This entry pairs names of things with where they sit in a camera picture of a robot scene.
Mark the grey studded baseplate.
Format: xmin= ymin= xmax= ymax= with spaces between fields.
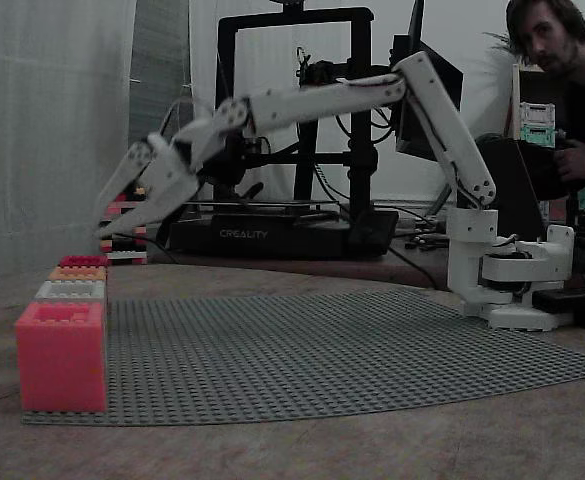
xmin=20 ymin=292 xmax=585 ymax=427

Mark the red brick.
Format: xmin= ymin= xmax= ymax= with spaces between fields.
xmin=58 ymin=254 xmax=109 ymax=269

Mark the orange brick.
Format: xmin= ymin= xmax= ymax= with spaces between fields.
xmin=47 ymin=265 xmax=109 ymax=283

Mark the black computer monitor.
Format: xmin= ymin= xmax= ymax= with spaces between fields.
xmin=390 ymin=0 xmax=466 ymax=163

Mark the light wooden shelf frame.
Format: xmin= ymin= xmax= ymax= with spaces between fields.
xmin=509 ymin=61 xmax=559 ymax=147

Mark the black Creality 3D printer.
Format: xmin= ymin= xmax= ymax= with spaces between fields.
xmin=164 ymin=0 xmax=403 ymax=262

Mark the green storage crate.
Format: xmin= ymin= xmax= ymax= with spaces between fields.
xmin=519 ymin=124 xmax=558 ymax=148

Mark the multicolour Lego camera tower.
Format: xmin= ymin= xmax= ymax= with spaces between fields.
xmin=98 ymin=182 xmax=149 ymax=265

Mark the black power adapter box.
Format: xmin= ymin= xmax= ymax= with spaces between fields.
xmin=531 ymin=287 xmax=585 ymax=324

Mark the white sheer curtain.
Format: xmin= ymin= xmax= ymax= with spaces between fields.
xmin=0 ymin=0 xmax=139 ymax=282

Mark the white brick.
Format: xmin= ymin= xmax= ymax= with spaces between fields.
xmin=35 ymin=279 xmax=111 ymax=316

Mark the white storage crate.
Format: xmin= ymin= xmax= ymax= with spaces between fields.
xmin=518 ymin=101 xmax=557 ymax=125

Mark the black office chair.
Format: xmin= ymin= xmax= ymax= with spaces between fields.
xmin=474 ymin=133 xmax=549 ymax=237

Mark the black webcam cable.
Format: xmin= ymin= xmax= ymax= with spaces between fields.
xmin=139 ymin=222 xmax=179 ymax=264

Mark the grey textured curtain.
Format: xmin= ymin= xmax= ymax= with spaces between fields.
xmin=128 ymin=0 xmax=197 ymax=236

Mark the bare person hand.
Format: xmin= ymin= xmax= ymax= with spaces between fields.
xmin=553 ymin=133 xmax=585 ymax=183

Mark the large pink brick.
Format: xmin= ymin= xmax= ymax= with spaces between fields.
xmin=14 ymin=300 xmax=109 ymax=414

